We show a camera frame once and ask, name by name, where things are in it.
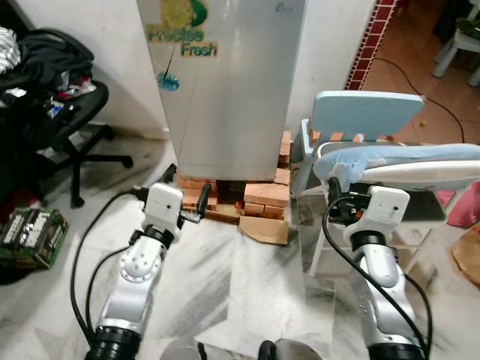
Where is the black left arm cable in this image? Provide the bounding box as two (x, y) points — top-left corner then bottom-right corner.
(70, 187), (151, 338)

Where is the red clay brick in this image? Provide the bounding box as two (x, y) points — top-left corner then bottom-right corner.
(241, 201), (287, 220)
(244, 182), (292, 209)
(279, 132), (293, 167)
(178, 175), (220, 193)

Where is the light blue plastic chair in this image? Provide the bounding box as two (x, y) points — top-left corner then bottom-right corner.
(291, 90), (451, 278)

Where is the brown cardboard box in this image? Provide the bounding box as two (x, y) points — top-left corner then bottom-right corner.
(448, 225), (480, 287)

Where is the grey right robot leg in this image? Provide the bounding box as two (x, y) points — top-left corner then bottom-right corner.
(258, 339), (325, 360)

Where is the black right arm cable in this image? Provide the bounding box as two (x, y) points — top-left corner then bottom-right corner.
(322, 199), (434, 357)

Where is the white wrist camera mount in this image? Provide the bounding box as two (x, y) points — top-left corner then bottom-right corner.
(142, 183), (185, 241)
(365, 187), (410, 245)

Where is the black office chair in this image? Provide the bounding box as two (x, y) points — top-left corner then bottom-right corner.
(15, 28), (134, 209)

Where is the pale plastic stool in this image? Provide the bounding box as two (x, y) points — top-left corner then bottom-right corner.
(433, 21), (480, 80)

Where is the green fresh fridge sticker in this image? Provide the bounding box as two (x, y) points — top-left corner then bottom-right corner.
(146, 0), (220, 59)

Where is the green printed carton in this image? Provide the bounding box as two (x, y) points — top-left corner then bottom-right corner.
(0, 206), (70, 269)

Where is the thin black floor cable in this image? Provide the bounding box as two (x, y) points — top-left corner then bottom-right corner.
(375, 56), (467, 143)

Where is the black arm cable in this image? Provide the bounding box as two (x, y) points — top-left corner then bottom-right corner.
(322, 199), (434, 357)
(70, 187), (151, 338)

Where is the flat brown cardboard piece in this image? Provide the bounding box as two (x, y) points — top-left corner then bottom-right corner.
(238, 216), (290, 245)

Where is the dark clothes pile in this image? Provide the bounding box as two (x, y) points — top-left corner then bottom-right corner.
(0, 30), (95, 102)

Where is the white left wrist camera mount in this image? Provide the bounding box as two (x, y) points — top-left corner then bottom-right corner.
(142, 183), (185, 241)

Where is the silver fridge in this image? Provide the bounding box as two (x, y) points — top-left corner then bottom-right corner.
(136, 0), (307, 183)

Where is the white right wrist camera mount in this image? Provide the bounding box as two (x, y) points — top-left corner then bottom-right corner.
(365, 187), (410, 245)

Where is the white board with blue cover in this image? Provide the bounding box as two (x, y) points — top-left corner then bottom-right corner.
(313, 142), (480, 190)

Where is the pink cushion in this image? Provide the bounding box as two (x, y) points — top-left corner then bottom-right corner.
(435, 182), (480, 230)

